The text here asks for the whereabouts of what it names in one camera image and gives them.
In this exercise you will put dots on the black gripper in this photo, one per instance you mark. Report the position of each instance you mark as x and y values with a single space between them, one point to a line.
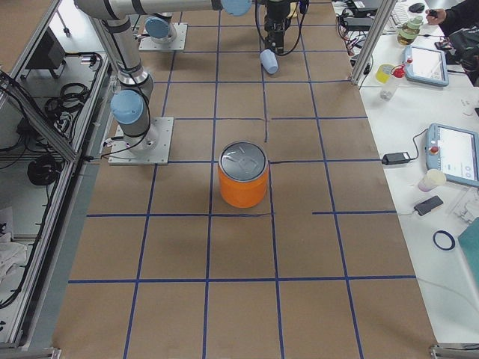
275 16

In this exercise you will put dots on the light blue cup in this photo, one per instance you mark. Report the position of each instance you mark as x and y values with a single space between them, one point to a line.
268 61

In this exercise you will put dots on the silver robot arm, blue joints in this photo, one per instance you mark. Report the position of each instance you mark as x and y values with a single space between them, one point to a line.
117 33

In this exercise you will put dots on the white paper cup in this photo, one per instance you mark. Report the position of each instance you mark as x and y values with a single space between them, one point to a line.
432 179

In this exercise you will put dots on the person's hand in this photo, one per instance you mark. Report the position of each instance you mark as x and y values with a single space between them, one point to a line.
435 16

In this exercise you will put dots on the yellow tape roll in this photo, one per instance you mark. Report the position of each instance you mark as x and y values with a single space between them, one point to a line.
383 73

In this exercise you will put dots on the green glass jar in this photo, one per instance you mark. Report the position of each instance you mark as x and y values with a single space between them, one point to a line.
409 31

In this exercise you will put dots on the clear plastic bottle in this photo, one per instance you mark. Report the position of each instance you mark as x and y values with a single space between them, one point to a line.
389 88

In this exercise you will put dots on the red-capped small bottle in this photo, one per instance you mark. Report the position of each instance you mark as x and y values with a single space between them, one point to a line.
398 71

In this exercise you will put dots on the orange canister with grey lid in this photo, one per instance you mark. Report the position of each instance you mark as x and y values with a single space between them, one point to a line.
243 173

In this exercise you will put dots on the teach pendant tablet far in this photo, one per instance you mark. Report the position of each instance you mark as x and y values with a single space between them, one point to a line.
426 66

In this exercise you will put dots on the teach pendant tablet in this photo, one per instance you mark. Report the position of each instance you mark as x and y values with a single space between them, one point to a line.
426 66
454 152

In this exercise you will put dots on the black power adapter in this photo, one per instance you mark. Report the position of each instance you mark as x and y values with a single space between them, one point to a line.
396 158

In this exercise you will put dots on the teach pendant tablet near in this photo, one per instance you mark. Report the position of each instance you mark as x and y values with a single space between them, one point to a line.
454 152

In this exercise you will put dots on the black smartphone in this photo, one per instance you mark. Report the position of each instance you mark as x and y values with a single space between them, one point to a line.
428 205

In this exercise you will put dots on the teal box corner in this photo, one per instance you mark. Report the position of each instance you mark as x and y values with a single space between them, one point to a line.
468 240

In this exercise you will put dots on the aluminium frame post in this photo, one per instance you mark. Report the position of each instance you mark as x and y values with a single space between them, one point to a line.
379 22

